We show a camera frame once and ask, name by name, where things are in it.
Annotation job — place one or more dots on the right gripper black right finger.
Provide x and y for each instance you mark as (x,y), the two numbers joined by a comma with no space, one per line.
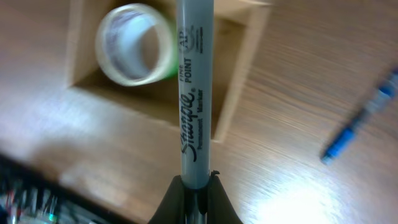
(219,207)

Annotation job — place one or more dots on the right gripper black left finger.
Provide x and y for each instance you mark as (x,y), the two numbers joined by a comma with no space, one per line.
(171,208)

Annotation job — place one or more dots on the green tape roll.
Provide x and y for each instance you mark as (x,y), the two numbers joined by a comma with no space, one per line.
(173,30)

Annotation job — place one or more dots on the cream masking tape roll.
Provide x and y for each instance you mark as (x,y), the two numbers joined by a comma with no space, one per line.
(134,45)

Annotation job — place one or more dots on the brown cardboard box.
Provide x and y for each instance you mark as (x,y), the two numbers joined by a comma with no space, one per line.
(238,27)

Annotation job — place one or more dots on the black and white sharpie marker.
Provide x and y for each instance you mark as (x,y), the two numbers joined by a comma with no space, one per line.
(195,19)

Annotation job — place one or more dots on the dark object at table edge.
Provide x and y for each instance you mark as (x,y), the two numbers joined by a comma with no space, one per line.
(29,197)

